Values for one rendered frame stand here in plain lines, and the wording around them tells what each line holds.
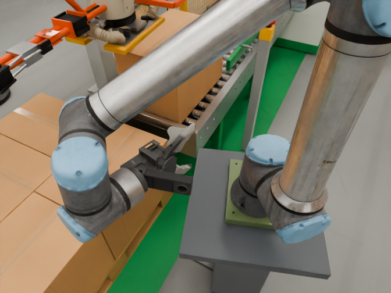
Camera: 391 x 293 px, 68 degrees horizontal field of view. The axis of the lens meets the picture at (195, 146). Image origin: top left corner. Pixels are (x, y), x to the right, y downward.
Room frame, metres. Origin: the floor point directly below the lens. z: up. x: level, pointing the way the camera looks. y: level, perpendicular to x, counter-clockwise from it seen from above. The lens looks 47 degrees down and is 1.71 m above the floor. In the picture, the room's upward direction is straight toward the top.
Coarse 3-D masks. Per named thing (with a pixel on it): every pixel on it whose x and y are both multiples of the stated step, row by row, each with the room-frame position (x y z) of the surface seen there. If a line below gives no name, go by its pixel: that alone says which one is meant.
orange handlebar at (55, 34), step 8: (136, 0) 1.23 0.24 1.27; (144, 0) 1.22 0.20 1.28; (152, 0) 1.20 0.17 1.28; (160, 0) 1.20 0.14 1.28; (176, 0) 1.20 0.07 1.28; (184, 0) 1.24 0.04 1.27; (88, 8) 1.13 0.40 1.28; (104, 8) 1.14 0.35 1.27; (88, 16) 1.06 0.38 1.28; (40, 32) 0.92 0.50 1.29; (48, 32) 0.92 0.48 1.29; (56, 32) 0.92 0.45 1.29; (64, 32) 0.94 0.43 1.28; (32, 40) 0.87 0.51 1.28; (40, 40) 0.89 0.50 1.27; (56, 40) 0.90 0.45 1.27; (8, 56) 0.78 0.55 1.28; (16, 56) 0.77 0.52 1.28; (8, 64) 0.73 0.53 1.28; (16, 64) 0.75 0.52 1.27
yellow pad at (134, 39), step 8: (144, 16) 1.27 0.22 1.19; (160, 16) 1.34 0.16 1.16; (152, 24) 1.26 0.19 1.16; (160, 24) 1.29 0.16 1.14; (128, 32) 1.13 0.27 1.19; (136, 32) 1.17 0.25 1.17; (144, 32) 1.18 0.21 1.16; (128, 40) 1.10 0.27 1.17; (136, 40) 1.11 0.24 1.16; (104, 48) 1.06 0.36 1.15; (112, 48) 1.05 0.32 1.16; (120, 48) 1.05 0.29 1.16; (128, 48) 1.05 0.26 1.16
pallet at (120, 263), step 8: (168, 192) 1.11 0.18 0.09; (160, 200) 1.03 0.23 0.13; (168, 200) 1.10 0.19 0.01; (160, 208) 1.03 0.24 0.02; (152, 216) 0.97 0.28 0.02; (144, 224) 0.91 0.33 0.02; (136, 232) 0.80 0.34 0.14; (144, 232) 0.86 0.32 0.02; (136, 240) 0.81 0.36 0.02; (128, 248) 0.76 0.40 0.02; (136, 248) 0.76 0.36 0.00; (120, 256) 0.66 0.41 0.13; (128, 256) 0.71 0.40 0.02; (120, 264) 0.64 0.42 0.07; (112, 272) 0.59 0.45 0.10; (104, 280) 0.53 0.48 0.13; (112, 280) 0.57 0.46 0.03; (104, 288) 0.53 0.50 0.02
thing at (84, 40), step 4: (80, 36) 1.14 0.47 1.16; (84, 36) 1.14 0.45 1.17; (68, 40) 1.13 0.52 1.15; (72, 40) 1.13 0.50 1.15; (76, 40) 1.12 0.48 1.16; (80, 40) 1.11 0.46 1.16; (84, 40) 1.11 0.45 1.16; (88, 40) 1.13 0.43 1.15; (92, 40) 1.15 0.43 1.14; (80, 44) 1.11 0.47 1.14; (84, 44) 1.10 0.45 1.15
